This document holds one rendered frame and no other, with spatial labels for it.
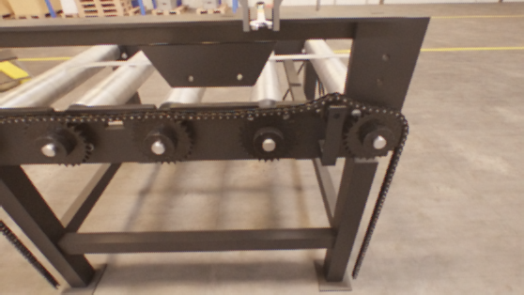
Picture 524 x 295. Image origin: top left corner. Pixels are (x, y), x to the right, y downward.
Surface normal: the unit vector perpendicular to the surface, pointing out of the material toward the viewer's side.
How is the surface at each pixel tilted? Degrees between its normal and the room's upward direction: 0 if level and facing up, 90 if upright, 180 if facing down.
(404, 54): 90
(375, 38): 90
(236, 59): 90
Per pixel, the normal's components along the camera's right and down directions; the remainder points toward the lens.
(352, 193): 0.01, 0.55
